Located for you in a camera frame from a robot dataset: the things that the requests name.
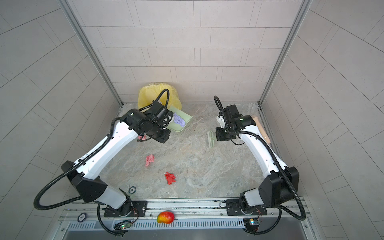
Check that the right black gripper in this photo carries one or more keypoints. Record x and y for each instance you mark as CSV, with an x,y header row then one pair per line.
x,y
219,135

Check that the green white hand brush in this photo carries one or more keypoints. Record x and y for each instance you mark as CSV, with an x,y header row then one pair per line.
x,y
211,139

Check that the light green dustpan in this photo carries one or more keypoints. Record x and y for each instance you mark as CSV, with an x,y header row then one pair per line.
x,y
174,127

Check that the purple paper scrap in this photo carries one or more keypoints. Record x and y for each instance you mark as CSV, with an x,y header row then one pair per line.
x,y
179,120

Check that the white bin yellow bag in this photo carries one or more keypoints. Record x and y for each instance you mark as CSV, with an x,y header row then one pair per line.
x,y
150,92

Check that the red paper scrap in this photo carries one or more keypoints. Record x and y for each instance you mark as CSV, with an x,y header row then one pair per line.
x,y
171,178

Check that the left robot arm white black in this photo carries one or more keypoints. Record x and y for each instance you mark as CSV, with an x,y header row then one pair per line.
x,y
84,173

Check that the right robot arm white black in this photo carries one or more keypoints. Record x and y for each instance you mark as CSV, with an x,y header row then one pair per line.
x,y
279,189

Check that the pink paper scrap upper left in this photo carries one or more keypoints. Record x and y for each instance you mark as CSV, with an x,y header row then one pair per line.
x,y
142,138

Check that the pink paper scrap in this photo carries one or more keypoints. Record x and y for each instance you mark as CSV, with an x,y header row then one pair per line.
x,y
149,159
142,138

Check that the beige wooden rolling pin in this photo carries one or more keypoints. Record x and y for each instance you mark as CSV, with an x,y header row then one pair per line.
x,y
261,129

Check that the pink paper scrap lower left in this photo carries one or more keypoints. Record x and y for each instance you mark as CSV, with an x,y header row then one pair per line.
x,y
149,159

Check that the right circuit board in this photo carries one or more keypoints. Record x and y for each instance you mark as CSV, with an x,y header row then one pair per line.
x,y
251,225

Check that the circuit board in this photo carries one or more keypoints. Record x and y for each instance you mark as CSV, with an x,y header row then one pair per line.
x,y
122,225
251,225

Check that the red yellow mango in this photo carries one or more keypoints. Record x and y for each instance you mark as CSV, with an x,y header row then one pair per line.
x,y
165,217

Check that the left circuit board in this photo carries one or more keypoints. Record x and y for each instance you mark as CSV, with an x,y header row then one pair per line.
x,y
122,225

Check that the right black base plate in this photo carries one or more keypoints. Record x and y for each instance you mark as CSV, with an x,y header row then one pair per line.
x,y
234,208

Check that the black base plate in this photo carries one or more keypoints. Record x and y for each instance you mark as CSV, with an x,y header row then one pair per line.
x,y
141,207
234,208

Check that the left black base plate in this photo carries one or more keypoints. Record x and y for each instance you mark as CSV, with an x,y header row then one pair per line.
x,y
141,207

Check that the aluminium rail frame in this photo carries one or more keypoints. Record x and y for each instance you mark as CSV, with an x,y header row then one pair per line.
x,y
195,219

